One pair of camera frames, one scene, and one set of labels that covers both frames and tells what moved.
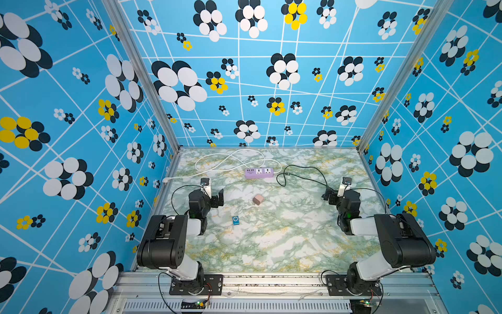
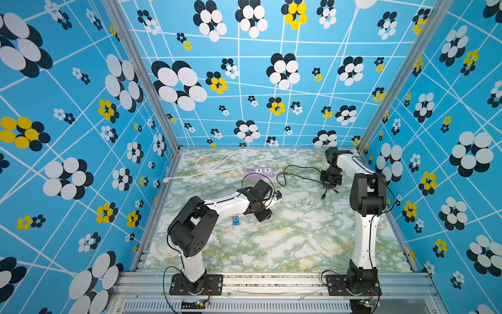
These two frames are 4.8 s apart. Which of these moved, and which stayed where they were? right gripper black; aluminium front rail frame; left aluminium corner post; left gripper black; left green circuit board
Moved: left gripper black; right gripper black
Stayed: aluminium front rail frame; left green circuit board; left aluminium corner post
